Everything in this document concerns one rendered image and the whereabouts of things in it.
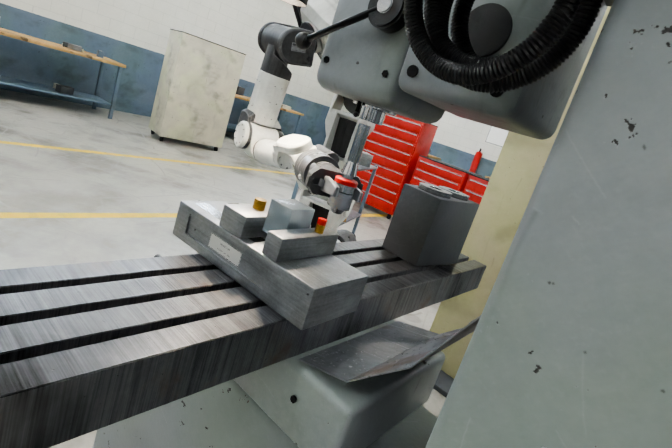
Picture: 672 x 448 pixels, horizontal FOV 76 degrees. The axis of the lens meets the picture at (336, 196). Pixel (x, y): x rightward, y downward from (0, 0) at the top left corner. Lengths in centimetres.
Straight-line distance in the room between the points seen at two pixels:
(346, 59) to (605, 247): 50
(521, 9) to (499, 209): 195
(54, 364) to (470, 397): 42
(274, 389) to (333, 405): 12
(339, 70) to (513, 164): 183
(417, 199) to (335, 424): 62
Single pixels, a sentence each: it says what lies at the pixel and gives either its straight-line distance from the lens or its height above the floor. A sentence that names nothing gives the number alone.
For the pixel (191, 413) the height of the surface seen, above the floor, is 62.
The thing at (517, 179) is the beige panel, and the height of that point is 122.
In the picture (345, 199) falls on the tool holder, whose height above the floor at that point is 112.
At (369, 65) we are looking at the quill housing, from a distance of 73.
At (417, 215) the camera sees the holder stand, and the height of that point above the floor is 109.
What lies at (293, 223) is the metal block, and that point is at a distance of 72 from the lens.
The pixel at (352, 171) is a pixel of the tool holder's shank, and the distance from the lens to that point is 84.
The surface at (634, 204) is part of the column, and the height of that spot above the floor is 129.
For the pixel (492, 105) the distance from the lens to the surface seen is 61.
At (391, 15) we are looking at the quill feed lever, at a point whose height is 144.
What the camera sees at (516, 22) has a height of 146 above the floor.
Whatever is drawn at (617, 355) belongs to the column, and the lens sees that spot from 47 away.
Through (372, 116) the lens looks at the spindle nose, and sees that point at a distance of 81.
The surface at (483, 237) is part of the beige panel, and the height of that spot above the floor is 85.
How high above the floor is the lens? 129
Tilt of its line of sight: 11 degrees down
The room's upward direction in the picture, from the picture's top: 18 degrees clockwise
